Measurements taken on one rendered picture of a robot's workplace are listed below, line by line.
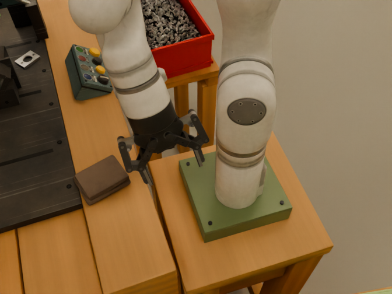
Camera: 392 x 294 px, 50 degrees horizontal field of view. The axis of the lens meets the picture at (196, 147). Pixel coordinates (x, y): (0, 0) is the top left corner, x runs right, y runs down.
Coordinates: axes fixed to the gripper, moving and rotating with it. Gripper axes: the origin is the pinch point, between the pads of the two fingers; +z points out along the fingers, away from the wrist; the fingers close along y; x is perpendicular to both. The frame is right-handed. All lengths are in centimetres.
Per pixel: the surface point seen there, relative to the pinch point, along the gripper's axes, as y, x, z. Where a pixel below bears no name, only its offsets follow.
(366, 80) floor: 113, 129, 90
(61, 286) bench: -27.6, -2.8, 13.6
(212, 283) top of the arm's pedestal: -1.3, -7.2, 23.8
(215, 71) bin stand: 20, 53, 12
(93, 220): -19.2, 6.9, 9.6
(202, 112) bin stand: 13, 59, 28
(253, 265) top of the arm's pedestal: 7.6, -5.8, 24.9
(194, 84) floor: 22, 148, 64
